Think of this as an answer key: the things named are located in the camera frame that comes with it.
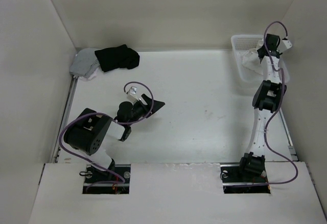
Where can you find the white tank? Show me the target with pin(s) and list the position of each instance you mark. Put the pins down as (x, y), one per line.
(250, 59)
(89, 76)

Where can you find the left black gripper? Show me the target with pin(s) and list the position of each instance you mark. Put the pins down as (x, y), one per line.
(156, 105)

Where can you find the white folded tank top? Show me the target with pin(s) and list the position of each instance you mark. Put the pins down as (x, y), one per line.
(89, 76)

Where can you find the left metal table rail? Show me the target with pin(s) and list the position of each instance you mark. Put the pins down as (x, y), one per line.
(67, 107)

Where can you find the white plastic basket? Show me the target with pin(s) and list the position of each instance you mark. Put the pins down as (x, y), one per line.
(245, 51)

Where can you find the metal table rail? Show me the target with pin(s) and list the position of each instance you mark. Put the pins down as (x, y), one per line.
(67, 107)
(292, 150)

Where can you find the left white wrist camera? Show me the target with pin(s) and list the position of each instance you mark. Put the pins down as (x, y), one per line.
(131, 95)

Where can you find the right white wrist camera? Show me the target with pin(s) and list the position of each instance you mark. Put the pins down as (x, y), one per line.
(285, 44)

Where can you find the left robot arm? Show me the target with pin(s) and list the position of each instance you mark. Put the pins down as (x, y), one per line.
(88, 134)

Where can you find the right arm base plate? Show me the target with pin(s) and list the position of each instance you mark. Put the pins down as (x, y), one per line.
(236, 182)

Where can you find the black folded tank top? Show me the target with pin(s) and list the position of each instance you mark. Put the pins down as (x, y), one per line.
(121, 57)

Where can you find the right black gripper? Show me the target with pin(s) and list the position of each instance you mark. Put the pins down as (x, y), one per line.
(280, 53)

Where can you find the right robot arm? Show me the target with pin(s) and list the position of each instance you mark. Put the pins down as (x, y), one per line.
(267, 103)

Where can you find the right metal table rail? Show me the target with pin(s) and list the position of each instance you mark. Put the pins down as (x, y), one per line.
(292, 150)

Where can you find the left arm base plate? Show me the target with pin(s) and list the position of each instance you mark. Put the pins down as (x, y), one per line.
(103, 182)

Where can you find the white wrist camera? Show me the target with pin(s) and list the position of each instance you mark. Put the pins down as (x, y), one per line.
(285, 44)
(131, 95)

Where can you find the grey folded tank top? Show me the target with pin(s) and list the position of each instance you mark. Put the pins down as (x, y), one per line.
(84, 61)

